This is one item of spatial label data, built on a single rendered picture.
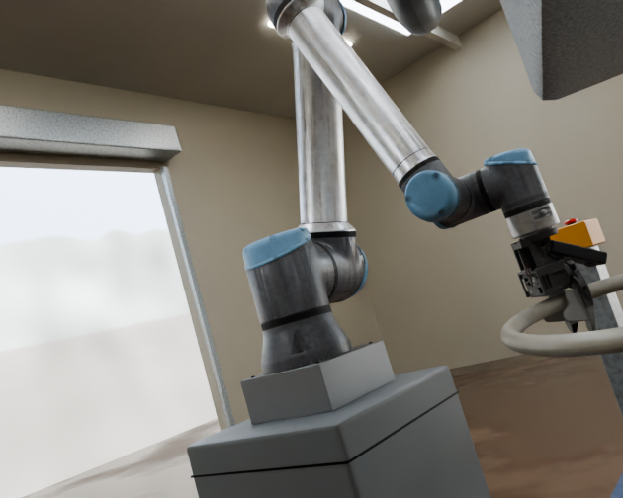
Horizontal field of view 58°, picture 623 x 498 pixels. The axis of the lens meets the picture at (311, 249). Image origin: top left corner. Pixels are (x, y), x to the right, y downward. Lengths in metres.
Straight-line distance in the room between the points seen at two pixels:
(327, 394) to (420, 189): 0.40
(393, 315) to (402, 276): 0.60
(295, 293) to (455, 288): 6.46
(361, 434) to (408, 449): 0.13
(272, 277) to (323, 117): 0.41
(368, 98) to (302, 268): 0.35
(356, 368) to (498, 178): 0.45
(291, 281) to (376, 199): 6.93
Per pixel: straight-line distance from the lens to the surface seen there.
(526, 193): 1.12
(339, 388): 1.05
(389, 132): 1.07
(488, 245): 7.28
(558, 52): 0.35
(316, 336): 1.08
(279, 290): 1.09
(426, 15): 0.25
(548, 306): 1.13
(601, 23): 0.34
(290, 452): 0.98
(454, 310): 7.56
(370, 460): 0.95
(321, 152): 1.28
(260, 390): 1.13
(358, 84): 1.12
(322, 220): 1.26
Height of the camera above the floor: 1.00
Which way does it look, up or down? 8 degrees up
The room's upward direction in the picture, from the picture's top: 17 degrees counter-clockwise
